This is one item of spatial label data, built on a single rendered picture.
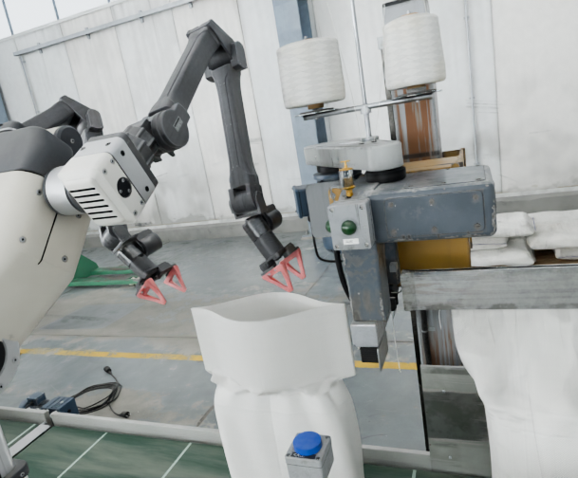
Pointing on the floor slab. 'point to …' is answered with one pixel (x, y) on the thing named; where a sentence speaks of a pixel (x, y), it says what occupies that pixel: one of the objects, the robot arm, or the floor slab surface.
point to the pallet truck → (101, 274)
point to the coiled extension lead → (103, 398)
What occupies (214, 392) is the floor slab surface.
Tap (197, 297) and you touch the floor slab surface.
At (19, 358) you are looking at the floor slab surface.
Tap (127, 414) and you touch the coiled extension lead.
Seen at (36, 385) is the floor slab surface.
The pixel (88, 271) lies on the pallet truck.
